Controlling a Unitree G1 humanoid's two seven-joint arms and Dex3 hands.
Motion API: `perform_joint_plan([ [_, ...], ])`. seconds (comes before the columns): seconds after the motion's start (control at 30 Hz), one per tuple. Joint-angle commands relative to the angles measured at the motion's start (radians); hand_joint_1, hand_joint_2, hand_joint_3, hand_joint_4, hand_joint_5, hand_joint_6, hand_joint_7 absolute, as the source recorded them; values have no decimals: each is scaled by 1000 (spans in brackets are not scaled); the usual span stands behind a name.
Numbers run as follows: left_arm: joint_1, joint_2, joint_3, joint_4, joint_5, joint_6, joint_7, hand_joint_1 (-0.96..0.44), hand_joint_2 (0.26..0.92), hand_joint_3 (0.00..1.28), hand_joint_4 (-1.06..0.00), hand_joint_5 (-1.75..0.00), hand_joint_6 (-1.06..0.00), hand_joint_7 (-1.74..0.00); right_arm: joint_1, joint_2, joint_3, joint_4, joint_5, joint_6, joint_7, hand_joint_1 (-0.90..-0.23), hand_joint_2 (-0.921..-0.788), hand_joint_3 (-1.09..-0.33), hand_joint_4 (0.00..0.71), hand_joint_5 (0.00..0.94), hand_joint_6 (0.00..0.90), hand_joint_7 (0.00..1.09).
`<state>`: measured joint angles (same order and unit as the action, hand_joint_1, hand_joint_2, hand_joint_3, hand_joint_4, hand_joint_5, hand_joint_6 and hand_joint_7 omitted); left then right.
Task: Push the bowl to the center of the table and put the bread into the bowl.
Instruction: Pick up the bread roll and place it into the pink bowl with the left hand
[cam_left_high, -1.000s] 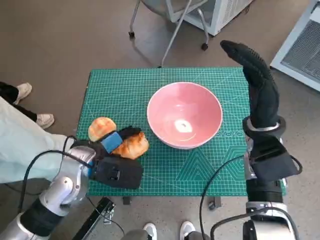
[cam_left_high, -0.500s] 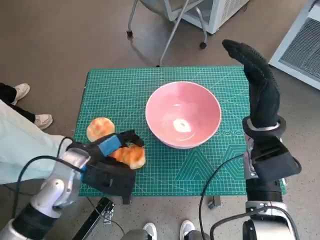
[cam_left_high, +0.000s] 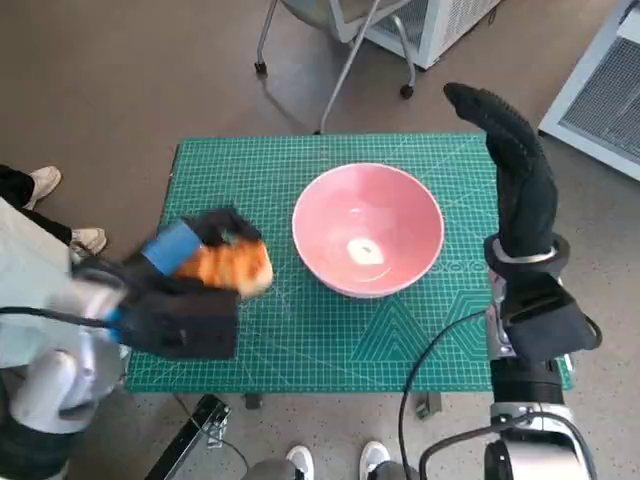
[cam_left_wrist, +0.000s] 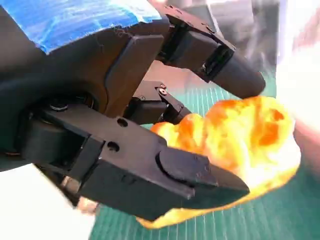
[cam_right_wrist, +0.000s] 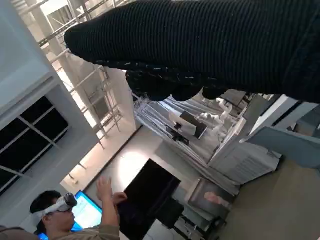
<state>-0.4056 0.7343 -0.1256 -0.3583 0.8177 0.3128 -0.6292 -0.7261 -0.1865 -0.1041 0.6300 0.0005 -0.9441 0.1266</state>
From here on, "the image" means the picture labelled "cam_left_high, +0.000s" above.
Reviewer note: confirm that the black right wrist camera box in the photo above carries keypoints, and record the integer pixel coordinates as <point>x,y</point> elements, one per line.
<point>545,325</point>

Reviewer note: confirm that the black table bracket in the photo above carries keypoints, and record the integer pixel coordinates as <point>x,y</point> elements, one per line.
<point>254,401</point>
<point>429,404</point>

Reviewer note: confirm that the white vented cabinet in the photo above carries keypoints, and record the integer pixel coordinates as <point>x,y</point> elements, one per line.
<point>450,30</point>

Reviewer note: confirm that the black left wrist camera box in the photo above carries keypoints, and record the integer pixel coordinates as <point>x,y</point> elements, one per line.
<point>190,325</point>

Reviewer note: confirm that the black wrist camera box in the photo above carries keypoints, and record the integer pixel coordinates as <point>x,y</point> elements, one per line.
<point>190,325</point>
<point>545,325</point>

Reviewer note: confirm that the black stand with metal clamp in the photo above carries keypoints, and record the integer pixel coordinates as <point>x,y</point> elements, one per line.
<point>190,435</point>

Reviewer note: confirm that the white shoe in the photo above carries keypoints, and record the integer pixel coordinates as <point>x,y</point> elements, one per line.
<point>375,457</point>
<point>300,462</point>

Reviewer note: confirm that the grey office chair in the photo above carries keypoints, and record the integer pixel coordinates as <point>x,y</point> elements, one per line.
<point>348,60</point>

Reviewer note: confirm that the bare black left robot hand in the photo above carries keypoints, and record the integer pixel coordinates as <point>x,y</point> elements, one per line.
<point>170,247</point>

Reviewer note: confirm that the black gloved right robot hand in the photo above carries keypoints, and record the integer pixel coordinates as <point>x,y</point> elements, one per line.
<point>527,190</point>

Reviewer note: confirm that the white mesh-panel unit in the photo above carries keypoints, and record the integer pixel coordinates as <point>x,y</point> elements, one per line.
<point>590,90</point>

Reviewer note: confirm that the green cutting mat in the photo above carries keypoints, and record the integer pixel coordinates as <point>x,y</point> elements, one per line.
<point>325,340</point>

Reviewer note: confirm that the long orange toy bread loaf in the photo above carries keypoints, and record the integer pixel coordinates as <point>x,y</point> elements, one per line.
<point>235,270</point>

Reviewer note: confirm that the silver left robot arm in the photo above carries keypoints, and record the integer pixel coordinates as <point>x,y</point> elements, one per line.
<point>55,385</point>

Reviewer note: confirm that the pink bowl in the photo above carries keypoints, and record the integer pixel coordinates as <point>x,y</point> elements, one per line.
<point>365,215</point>

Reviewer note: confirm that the person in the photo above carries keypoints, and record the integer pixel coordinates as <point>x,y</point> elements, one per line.
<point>25,240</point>

